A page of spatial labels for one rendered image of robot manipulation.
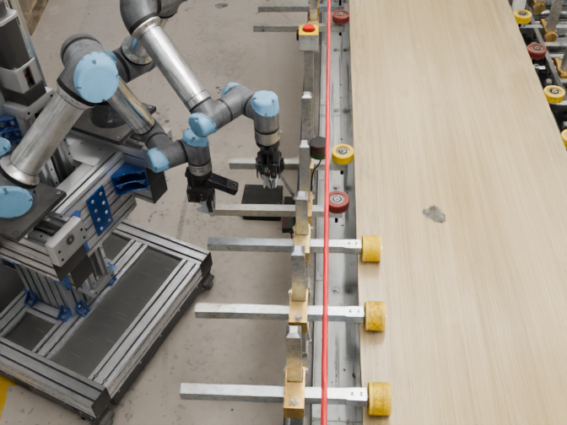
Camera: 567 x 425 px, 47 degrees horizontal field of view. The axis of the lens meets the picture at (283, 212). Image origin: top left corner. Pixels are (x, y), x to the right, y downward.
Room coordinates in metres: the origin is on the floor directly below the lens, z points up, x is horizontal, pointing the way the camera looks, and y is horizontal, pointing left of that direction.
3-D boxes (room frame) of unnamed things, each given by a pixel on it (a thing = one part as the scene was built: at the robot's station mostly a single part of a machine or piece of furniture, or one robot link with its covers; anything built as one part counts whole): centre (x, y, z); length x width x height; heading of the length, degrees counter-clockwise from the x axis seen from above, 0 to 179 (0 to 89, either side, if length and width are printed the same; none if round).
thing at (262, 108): (1.55, 0.04, 1.29); 0.09 x 0.08 x 0.11; 45
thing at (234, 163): (1.84, -0.03, 0.84); 0.44 x 0.03 x 0.04; 85
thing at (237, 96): (1.61, 0.12, 1.29); 0.11 x 0.11 x 0.08; 45
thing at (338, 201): (1.57, -0.18, 0.85); 0.08 x 0.08 x 0.11
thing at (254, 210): (1.59, 0.02, 0.84); 0.43 x 0.03 x 0.04; 85
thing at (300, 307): (1.10, -0.03, 0.95); 0.14 x 0.06 x 0.05; 175
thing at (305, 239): (1.35, -0.05, 0.95); 0.14 x 0.06 x 0.05; 175
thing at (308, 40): (2.13, -0.12, 1.18); 0.07 x 0.07 x 0.08; 85
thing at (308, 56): (2.13, -0.12, 0.93); 0.05 x 0.05 x 0.45; 85
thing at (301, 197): (1.37, -0.05, 0.89); 0.04 x 0.04 x 0.48; 85
